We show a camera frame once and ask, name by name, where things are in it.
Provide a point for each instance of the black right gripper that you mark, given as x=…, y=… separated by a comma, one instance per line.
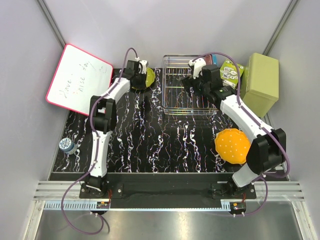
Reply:
x=189, y=82

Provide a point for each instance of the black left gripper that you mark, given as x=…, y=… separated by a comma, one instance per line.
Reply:
x=137, y=81

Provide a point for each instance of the green polka dot plate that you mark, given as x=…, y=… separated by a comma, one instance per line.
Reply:
x=150, y=78

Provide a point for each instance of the pink polka dot plate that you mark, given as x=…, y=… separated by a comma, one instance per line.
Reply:
x=208, y=59

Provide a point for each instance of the blue polka dot plate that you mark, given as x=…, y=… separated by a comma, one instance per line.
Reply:
x=214, y=59

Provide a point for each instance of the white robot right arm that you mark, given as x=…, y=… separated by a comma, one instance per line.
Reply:
x=267, y=145

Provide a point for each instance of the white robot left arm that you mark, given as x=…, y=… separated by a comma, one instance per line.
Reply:
x=103, y=119

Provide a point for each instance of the green printed cardboard box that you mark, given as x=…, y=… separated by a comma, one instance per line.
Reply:
x=229, y=74

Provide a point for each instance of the pale green bin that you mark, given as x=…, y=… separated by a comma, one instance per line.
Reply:
x=260, y=84

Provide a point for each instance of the pink framed whiteboard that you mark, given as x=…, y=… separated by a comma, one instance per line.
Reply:
x=79, y=76

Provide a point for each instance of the orange polka dot plate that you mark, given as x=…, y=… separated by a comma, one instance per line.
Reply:
x=232, y=145

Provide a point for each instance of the blue white round container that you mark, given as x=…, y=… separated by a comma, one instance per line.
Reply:
x=67, y=146

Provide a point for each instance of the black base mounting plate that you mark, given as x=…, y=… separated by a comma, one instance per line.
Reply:
x=170, y=191

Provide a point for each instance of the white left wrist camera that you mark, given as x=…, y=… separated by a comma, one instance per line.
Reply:
x=142, y=66

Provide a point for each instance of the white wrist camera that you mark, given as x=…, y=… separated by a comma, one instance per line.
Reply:
x=197, y=65
x=142, y=66

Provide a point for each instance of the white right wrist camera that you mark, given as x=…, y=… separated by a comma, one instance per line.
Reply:
x=197, y=65

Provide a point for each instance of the metal wire dish rack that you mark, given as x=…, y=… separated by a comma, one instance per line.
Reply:
x=175, y=100

